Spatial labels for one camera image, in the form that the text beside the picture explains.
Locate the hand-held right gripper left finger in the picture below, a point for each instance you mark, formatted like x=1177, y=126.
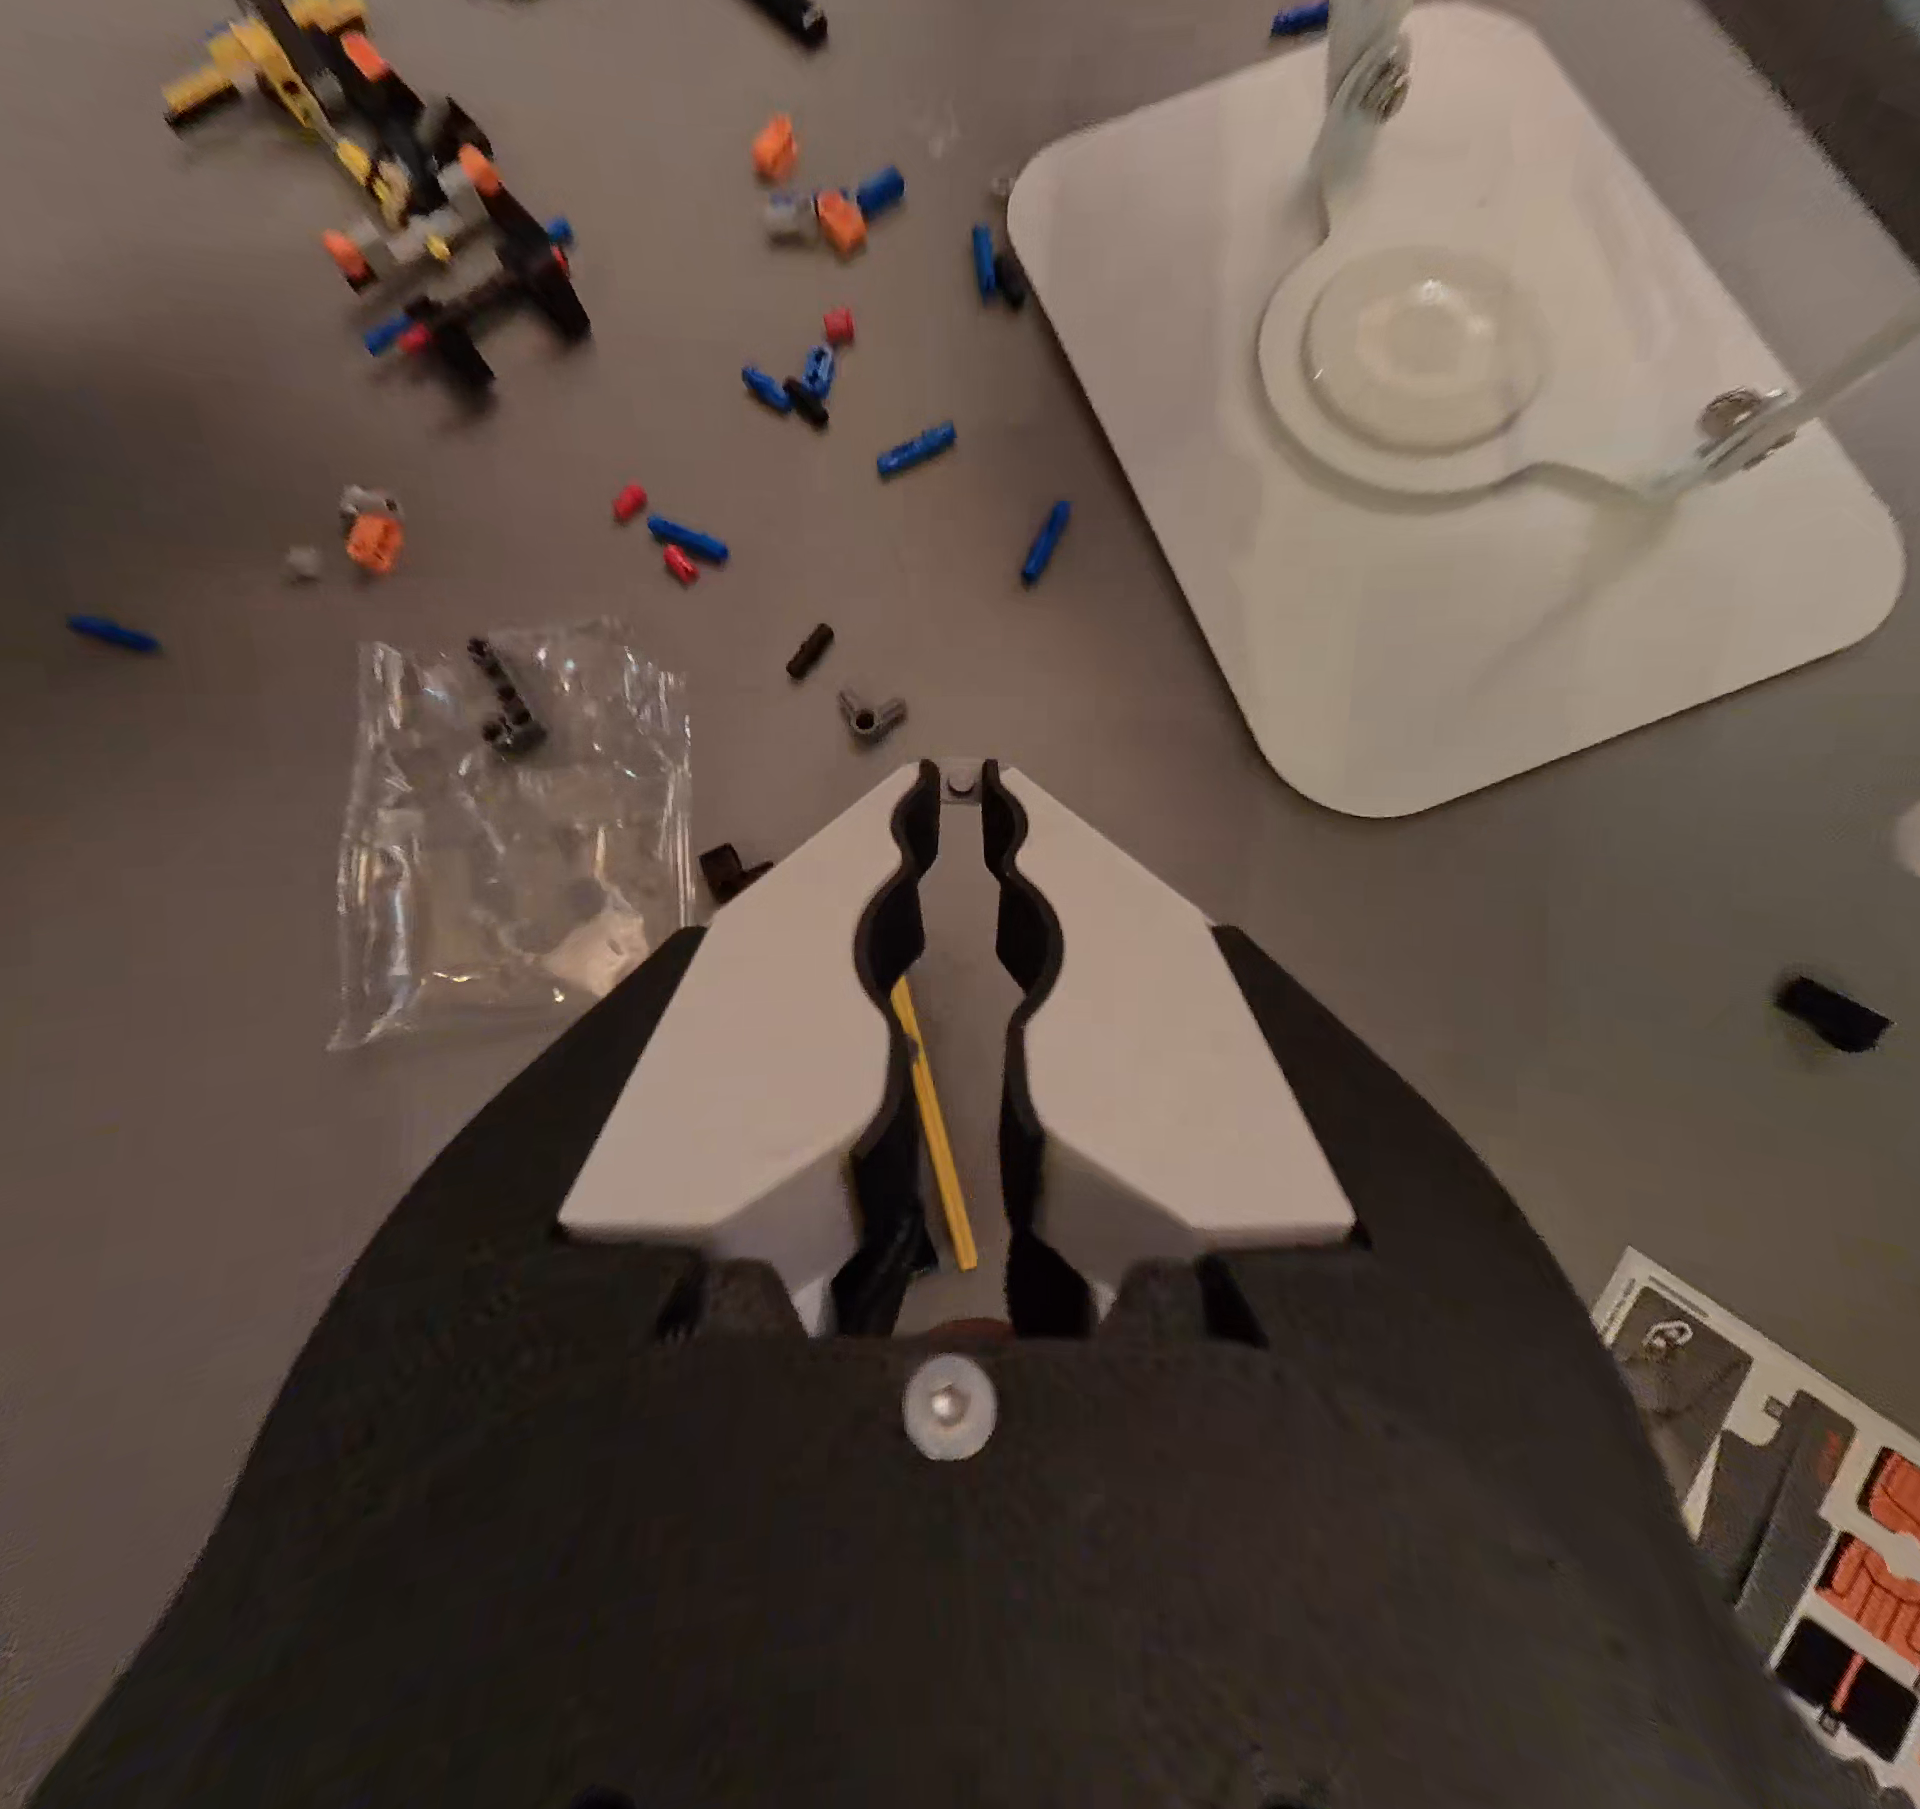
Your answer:
x=721, y=1088

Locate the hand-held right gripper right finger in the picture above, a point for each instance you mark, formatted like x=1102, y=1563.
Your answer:
x=1183, y=1088

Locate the partly built lego model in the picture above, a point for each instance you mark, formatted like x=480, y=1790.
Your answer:
x=450, y=171

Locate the orange lego connector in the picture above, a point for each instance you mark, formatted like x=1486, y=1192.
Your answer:
x=840, y=223
x=373, y=544
x=776, y=147

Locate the black lego connector block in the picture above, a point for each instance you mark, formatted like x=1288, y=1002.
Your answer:
x=1831, y=1014

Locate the yellow lego axle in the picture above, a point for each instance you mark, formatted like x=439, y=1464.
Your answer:
x=934, y=1102

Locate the black lego gear rack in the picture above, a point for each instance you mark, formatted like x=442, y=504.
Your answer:
x=729, y=869

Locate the grey angled lego connector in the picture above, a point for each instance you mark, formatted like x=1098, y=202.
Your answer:
x=865, y=709

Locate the dark grey angled lego beam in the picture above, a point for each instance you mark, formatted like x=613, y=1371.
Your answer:
x=510, y=705

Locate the black lego pin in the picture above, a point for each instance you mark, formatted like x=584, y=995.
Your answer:
x=809, y=657
x=804, y=403
x=1016, y=279

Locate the grey lego pin brick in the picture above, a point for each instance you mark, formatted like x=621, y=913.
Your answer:
x=370, y=504

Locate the lego sticker sheet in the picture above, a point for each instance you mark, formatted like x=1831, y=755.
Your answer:
x=1803, y=1464

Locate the light grey lego brick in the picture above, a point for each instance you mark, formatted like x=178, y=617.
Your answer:
x=784, y=219

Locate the short blue lego connector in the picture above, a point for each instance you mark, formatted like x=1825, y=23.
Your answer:
x=878, y=188

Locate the clear plastic bag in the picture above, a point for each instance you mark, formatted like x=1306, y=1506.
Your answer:
x=496, y=847

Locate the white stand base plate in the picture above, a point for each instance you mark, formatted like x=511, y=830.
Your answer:
x=1498, y=640

